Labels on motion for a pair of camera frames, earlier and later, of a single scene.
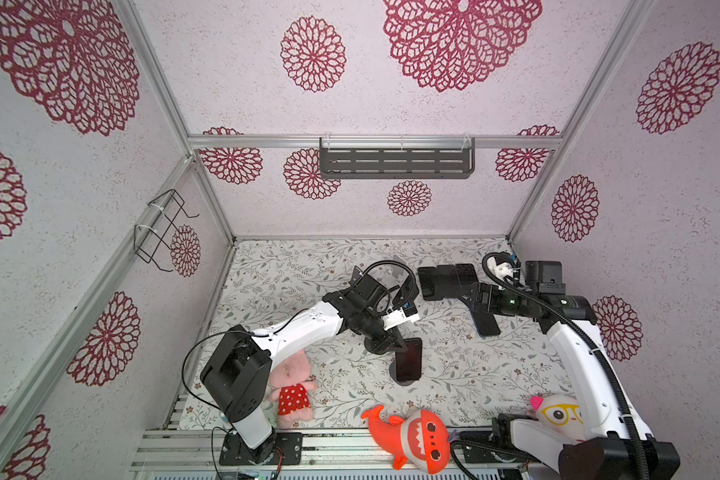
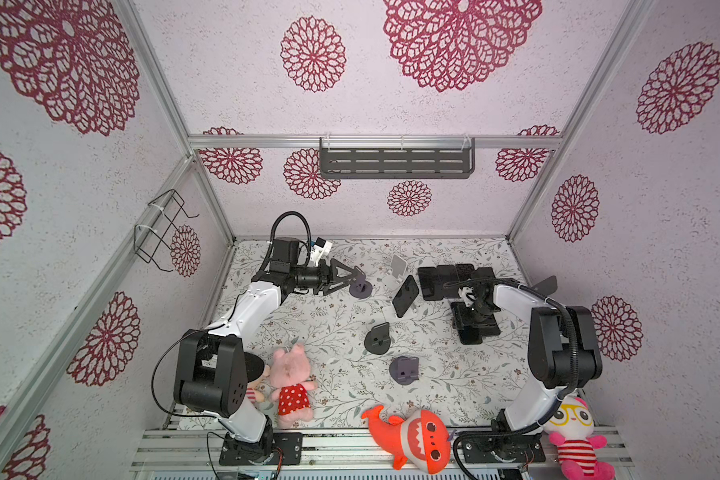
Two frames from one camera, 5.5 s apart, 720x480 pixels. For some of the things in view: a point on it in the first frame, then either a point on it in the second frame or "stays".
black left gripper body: (372, 327) → (324, 281)
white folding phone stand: (397, 270) stays
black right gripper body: (499, 303) stays
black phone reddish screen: (409, 363) → (488, 326)
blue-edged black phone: (448, 281) stays
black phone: (430, 283) stays
